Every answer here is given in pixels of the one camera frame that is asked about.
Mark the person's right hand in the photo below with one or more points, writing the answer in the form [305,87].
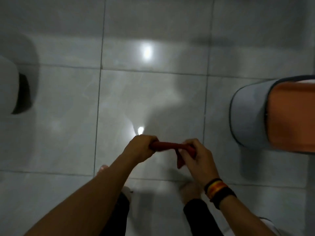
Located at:
[200,162]

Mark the person's left hand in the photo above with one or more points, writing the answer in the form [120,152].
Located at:
[139,148]

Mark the person's left fingers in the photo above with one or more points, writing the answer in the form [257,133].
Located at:
[150,144]

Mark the person's right fingers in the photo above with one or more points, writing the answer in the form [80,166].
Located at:
[190,148]

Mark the twisted red cloth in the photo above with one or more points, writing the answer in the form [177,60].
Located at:
[167,146]

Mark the person's right forearm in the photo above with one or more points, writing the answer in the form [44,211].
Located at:
[246,217]

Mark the person's left forearm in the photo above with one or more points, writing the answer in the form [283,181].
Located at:
[86,201]

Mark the person's right foot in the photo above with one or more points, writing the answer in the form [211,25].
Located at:
[192,192]

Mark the person's foot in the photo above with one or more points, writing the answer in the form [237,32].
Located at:
[102,169]
[192,192]

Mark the striped black yellow red wristband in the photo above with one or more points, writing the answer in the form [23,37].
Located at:
[215,188]

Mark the person's left foot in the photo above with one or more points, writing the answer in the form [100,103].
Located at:
[102,169]

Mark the person's black right trouser leg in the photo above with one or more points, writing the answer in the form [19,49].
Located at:
[200,218]

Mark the person's black trouser leg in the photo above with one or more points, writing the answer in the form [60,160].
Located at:
[200,218]
[119,216]

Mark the person's black left trouser leg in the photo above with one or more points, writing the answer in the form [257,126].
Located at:
[119,216]

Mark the grey bin with orange inside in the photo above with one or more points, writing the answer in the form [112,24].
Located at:
[283,115]

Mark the person's white shirt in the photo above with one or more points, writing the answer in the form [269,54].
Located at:
[275,228]

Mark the white rounded fixture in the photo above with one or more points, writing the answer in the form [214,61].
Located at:
[9,85]

